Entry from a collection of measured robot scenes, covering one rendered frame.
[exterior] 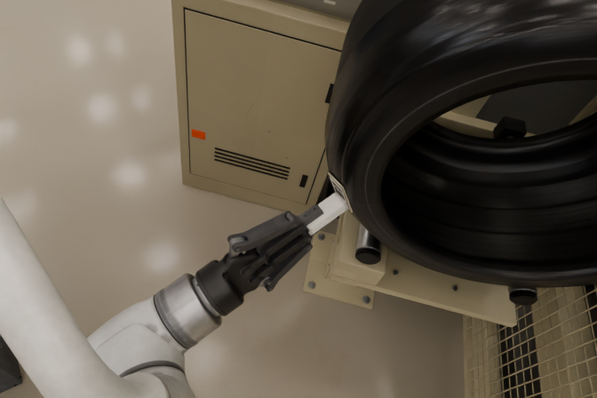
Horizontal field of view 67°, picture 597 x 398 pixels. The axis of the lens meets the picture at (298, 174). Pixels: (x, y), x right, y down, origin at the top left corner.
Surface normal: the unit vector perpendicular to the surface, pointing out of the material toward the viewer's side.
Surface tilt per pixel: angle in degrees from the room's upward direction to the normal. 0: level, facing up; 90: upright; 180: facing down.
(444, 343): 0
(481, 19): 56
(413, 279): 0
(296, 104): 90
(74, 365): 33
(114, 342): 29
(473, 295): 0
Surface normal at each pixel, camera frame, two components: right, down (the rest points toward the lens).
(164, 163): 0.17, -0.58
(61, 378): 0.37, -0.08
